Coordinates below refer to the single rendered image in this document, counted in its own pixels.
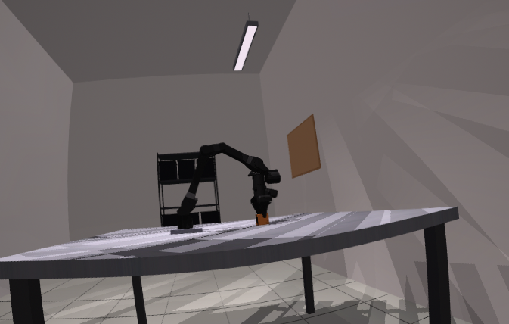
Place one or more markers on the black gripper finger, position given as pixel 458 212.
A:
pixel 264 207
pixel 256 207

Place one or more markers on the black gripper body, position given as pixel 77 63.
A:
pixel 259 195

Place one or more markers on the orange block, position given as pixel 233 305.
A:
pixel 260 220

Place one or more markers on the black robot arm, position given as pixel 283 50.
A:
pixel 206 151

